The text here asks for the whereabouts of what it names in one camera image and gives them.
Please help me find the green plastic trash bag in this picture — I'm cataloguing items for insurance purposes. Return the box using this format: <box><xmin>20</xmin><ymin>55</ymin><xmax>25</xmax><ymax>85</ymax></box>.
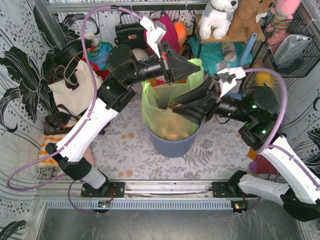
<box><xmin>141</xmin><ymin>58</ymin><xmax>204</xmax><ymax>141</ymax></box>

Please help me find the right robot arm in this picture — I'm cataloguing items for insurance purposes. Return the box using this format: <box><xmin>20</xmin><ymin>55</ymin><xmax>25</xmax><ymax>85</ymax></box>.
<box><xmin>173</xmin><ymin>79</ymin><xmax>320</xmax><ymax>222</ymax></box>

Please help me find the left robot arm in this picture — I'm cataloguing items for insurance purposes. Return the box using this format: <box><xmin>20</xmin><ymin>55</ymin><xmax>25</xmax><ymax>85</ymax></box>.
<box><xmin>45</xmin><ymin>42</ymin><xmax>201</xmax><ymax>198</ymax></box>

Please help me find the rainbow striped bag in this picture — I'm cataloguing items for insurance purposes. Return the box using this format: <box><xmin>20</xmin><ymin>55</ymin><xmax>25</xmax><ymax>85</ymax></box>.
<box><xmin>148</xmin><ymin>77</ymin><xmax>187</xmax><ymax>87</ymax></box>

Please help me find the blue-grey trash bin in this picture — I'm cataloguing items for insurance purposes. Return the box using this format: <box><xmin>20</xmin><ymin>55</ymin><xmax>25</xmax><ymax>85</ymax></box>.
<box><xmin>146</xmin><ymin>125</ymin><xmax>202</xmax><ymax>158</ymax></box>

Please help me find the cream canvas tote bag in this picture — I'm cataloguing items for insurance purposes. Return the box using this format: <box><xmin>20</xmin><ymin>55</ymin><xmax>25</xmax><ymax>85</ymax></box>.
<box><xmin>48</xmin><ymin>60</ymin><xmax>94</xmax><ymax>116</ymax></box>

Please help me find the dark brown leather bag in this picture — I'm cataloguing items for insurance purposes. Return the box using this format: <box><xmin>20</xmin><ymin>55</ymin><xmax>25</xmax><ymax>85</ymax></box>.
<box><xmin>43</xmin><ymin>104</ymin><xmax>80</xmax><ymax>136</ymax></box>

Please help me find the magenta felt hat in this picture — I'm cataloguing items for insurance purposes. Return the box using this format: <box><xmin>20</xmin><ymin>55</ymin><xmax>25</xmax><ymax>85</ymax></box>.
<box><xmin>144</xmin><ymin>14</ymin><xmax>180</xmax><ymax>55</ymax></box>

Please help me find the white fluffy plush toy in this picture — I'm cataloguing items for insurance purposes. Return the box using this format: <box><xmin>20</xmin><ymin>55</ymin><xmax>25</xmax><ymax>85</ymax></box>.
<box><xmin>132</xmin><ymin>48</ymin><xmax>149</xmax><ymax>61</ymax></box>

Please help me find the crumpled brown paper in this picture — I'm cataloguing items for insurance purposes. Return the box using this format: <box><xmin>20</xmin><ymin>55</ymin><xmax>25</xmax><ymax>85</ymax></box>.
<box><xmin>159</xmin><ymin>103</ymin><xmax>183</xmax><ymax>112</ymax></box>

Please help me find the orange plush toy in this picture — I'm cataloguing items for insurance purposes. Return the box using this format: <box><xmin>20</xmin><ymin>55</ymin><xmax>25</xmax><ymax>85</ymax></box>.
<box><xmin>173</xmin><ymin>21</ymin><xmax>187</xmax><ymax>54</ymax></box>

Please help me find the black leather handbag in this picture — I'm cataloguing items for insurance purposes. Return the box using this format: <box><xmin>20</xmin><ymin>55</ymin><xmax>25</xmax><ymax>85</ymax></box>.
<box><xmin>114</xmin><ymin>12</ymin><xmax>148</xmax><ymax>50</ymax></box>

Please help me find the teal folded towel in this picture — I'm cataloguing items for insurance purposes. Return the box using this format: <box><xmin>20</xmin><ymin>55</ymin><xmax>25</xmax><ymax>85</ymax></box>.
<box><xmin>188</xmin><ymin>37</ymin><xmax>246</xmax><ymax>75</ymax></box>

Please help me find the patterned rolled cloth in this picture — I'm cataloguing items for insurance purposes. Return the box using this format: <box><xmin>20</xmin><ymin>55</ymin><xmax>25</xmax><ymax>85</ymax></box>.
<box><xmin>221</xmin><ymin>42</ymin><xmax>237</xmax><ymax>63</ymax></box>

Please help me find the yellow plush toy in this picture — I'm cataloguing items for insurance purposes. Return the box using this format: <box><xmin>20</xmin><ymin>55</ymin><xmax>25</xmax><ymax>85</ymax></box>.
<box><xmin>255</xmin><ymin>72</ymin><xmax>273</xmax><ymax>88</ymax></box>

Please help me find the blue floor squeegee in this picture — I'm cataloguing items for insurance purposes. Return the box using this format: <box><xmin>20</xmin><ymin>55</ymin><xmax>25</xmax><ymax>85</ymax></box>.
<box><xmin>229</xmin><ymin>32</ymin><xmax>258</xmax><ymax>95</ymax></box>

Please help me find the white grey plush dog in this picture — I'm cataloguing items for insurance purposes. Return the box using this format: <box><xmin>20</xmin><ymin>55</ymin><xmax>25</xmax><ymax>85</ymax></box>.
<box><xmin>199</xmin><ymin>0</ymin><xmax>239</xmax><ymax>40</ymax></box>

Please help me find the red folded cloth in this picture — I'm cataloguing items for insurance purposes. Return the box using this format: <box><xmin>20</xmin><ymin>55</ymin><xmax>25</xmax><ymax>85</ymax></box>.
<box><xmin>96</xmin><ymin>69</ymin><xmax>111</xmax><ymax>81</ymax></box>

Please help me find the colourful scarf bundle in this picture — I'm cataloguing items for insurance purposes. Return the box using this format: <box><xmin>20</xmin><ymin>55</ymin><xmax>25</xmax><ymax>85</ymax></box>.
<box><xmin>86</xmin><ymin>41</ymin><xmax>113</xmax><ymax>72</ymax></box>

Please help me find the wooden metal shelf rack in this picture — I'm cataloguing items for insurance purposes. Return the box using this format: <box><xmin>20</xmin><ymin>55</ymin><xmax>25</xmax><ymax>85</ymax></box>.
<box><xmin>191</xmin><ymin>14</ymin><xmax>266</xmax><ymax>67</ymax></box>

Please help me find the brown teddy bear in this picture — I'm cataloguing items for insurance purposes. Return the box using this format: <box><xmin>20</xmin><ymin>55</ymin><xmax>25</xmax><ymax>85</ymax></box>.
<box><xmin>227</xmin><ymin>0</ymin><xmax>275</xmax><ymax>38</ymax></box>

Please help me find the silver foil pouch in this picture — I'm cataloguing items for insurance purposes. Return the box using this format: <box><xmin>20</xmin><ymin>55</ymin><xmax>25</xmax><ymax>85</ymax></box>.
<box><xmin>273</xmin><ymin>34</ymin><xmax>313</xmax><ymax>65</ymax></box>

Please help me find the pink plush toy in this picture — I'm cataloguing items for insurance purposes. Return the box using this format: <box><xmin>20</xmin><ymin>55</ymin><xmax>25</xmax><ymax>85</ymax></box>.
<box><xmin>265</xmin><ymin>0</ymin><xmax>301</xmax><ymax>32</ymax></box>

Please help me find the pink cylinder object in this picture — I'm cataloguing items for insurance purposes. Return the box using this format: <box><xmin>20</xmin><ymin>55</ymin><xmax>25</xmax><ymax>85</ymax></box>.
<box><xmin>83</xmin><ymin>146</ymin><xmax>95</xmax><ymax>166</ymax></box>

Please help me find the orange checkered cloth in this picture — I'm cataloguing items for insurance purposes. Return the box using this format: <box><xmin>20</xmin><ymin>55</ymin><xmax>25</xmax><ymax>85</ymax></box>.
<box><xmin>37</xmin><ymin>134</ymin><xmax>65</xmax><ymax>168</ymax></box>

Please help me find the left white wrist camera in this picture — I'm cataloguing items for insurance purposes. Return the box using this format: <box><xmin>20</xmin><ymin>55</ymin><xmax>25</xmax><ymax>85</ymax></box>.
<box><xmin>140</xmin><ymin>16</ymin><xmax>167</xmax><ymax>58</ymax></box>

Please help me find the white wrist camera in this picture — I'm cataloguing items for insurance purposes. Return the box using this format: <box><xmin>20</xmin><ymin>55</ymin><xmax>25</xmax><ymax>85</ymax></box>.
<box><xmin>140</xmin><ymin>16</ymin><xmax>167</xmax><ymax>58</ymax></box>
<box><xmin>216</xmin><ymin>61</ymin><xmax>246</xmax><ymax>98</ymax></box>

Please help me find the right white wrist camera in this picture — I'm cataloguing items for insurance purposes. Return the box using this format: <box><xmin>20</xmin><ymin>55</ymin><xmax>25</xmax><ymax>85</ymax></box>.
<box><xmin>216</xmin><ymin>61</ymin><xmax>246</xmax><ymax>98</ymax></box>

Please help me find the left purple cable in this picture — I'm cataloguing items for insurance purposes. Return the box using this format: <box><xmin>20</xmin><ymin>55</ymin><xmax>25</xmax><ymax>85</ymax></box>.
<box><xmin>6</xmin><ymin>5</ymin><xmax>145</xmax><ymax>216</ymax></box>

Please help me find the black wire basket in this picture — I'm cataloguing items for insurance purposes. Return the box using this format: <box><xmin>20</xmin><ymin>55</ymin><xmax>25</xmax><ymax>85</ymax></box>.
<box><xmin>261</xmin><ymin>11</ymin><xmax>320</xmax><ymax>78</ymax></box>

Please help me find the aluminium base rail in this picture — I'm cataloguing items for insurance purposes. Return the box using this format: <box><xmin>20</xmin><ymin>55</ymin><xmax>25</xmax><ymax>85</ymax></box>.
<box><xmin>37</xmin><ymin>178</ymin><xmax>307</xmax><ymax>211</ymax></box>

